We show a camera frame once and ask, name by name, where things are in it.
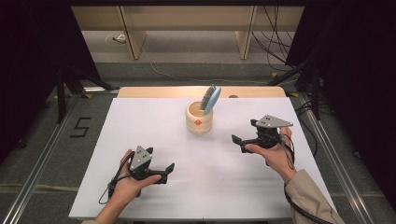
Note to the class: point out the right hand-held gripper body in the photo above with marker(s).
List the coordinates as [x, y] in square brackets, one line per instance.
[267, 137]

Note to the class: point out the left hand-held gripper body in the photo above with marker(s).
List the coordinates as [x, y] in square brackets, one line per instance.
[140, 160]

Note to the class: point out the light blue hairbrush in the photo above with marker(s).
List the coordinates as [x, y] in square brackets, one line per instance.
[213, 101]

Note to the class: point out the cream ceramic cup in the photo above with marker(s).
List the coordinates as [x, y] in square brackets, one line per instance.
[199, 124]

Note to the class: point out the person's right hand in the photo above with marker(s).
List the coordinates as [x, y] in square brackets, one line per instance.
[280, 158]

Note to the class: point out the person's left hand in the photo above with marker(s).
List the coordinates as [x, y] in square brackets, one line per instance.
[124, 189]

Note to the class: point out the white table board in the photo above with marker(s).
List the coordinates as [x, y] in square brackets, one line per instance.
[202, 180]

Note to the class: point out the wooden table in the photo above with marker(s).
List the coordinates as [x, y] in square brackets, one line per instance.
[155, 92]

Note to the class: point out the black tripod stand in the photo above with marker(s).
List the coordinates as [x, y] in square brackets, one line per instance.
[60, 93]
[316, 93]

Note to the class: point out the white floor socket with plug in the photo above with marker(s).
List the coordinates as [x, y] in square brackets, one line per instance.
[120, 39]

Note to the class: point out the dark curtain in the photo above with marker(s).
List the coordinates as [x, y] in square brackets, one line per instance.
[28, 62]
[358, 62]

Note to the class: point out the beige wooden desk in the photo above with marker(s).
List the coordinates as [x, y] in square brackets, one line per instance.
[186, 17]

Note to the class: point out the aluminium floor rail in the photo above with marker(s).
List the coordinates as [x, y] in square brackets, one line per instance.
[37, 174]
[339, 174]

